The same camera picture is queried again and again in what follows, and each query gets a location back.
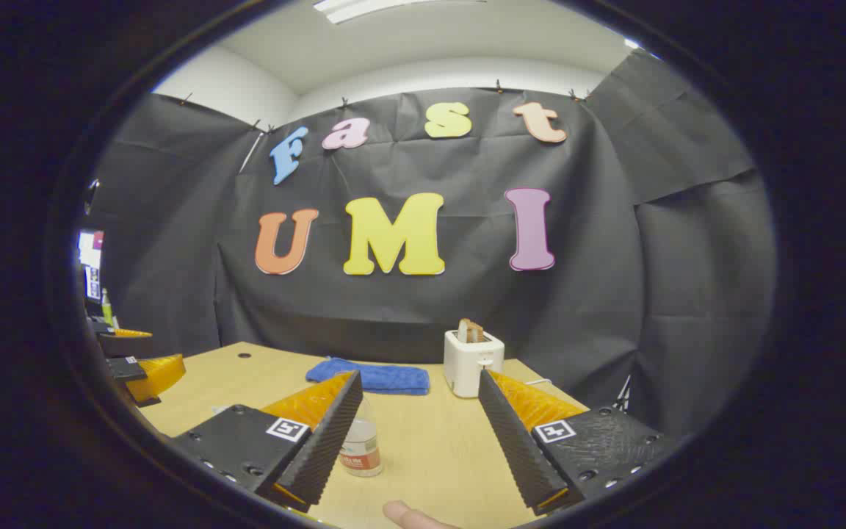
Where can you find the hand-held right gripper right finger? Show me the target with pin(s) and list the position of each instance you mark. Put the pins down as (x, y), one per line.
(515, 448)

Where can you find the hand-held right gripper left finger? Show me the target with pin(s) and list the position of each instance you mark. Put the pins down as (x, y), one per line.
(324, 448)

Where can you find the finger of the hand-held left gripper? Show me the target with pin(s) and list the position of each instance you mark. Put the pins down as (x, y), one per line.
(125, 345)
(158, 375)

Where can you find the clear plastic water bottle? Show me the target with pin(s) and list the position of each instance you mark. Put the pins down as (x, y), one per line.
(363, 455)

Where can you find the green drink bottle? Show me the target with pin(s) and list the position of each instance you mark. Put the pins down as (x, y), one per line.
(107, 308)

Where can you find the computer monitor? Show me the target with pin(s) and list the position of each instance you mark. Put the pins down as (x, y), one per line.
(91, 264)

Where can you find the white toaster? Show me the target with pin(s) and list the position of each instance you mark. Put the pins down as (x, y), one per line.
(471, 364)

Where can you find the blue towel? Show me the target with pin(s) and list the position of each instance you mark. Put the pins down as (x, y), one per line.
(386, 376)

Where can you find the toasted bread slice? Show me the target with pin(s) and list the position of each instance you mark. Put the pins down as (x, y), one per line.
(471, 332)

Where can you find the black backdrop cloth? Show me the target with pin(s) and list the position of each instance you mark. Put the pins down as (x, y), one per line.
(467, 308)

